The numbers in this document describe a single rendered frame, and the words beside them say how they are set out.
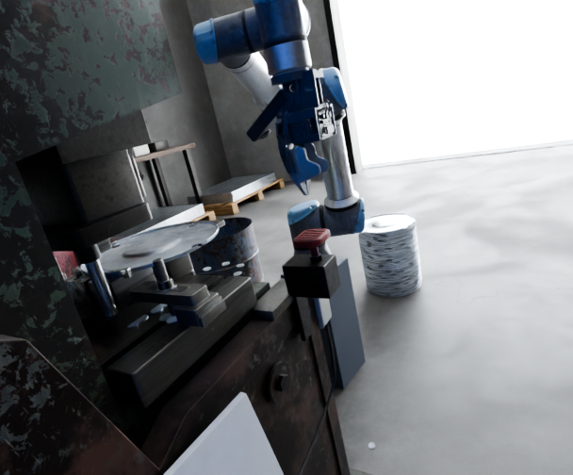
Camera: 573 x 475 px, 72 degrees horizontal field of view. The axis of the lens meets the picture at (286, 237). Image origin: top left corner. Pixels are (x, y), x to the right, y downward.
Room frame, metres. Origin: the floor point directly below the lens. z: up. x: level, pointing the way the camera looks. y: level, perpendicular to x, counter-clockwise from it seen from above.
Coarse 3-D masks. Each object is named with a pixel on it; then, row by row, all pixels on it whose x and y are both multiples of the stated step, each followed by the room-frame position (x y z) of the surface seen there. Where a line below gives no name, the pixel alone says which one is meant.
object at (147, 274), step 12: (72, 276) 0.74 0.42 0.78; (84, 276) 0.72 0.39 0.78; (132, 276) 0.68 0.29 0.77; (144, 276) 0.70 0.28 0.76; (72, 288) 0.71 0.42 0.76; (84, 288) 0.69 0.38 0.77; (120, 288) 0.66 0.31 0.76; (132, 288) 0.67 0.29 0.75; (84, 300) 0.70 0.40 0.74; (96, 300) 0.68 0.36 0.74; (120, 300) 0.65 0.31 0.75
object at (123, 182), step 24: (24, 168) 0.70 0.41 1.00; (48, 168) 0.66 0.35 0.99; (72, 168) 0.65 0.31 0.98; (96, 168) 0.69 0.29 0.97; (120, 168) 0.72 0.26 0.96; (48, 192) 0.68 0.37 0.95; (72, 192) 0.64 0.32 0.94; (96, 192) 0.67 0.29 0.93; (120, 192) 0.71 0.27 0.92; (144, 192) 0.78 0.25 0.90; (48, 216) 0.69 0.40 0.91; (72, 216) 0.66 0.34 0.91; (96, 216) 0.66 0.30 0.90
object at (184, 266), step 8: (224, 224) 0.93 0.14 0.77; (184, 256) 0.82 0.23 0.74; (168, 264) 0.79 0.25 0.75; (176, 264) 0.80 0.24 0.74; (184, 264) 0.82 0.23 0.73; (168, 272) 0.78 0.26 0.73; (176, 272) 0.80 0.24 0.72; (184, 272) 0.81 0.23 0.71; (192, 272) 0.83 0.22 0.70; (176, 280) 0.79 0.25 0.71
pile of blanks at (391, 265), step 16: (368, 240) 1.83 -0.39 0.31; (384, 240) 1.78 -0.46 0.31; (400, 240) 1.77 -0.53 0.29; (416, 240) 1.84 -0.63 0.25; (368, 256) 1.84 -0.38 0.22; (384, 256) 1.79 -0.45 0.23; (400, 256) 1.77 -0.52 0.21; (416, 256) 1.82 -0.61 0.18; (368, 272) 1.86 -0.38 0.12; (384, 272) 1.80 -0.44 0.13; (400, 272) 1.77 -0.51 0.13; (416, 272) 1.82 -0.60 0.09; (368, 288) 1.89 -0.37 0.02; (384, 288) 1.80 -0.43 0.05; (400, 288) 1.78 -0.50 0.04; (416, 288) 1.79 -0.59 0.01
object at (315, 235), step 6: (300, 234) 0.75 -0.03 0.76; (306, 234) 0.74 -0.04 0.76; (312, 234) 0.73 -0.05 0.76; (318, 234) 0.72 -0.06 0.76; (324, 234) 0.72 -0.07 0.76; (330, 234) 0.74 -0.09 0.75; (294, 240) 0.72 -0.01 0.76; (300, 240) 0.71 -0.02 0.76; (306, 240) 0.70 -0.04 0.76; (312, 240) 0.70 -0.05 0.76; (318, 240) 0.70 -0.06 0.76; (324, 240) 0.71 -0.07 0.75; (294, 246) 0.72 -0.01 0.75; (300, 246) 0.71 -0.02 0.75; (306, 246) 0.70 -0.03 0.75; (312, 246) 0.70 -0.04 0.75; (318, 246) 0.70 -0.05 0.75; (312, 252) 0.73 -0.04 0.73; (318, 252) 0.73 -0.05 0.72
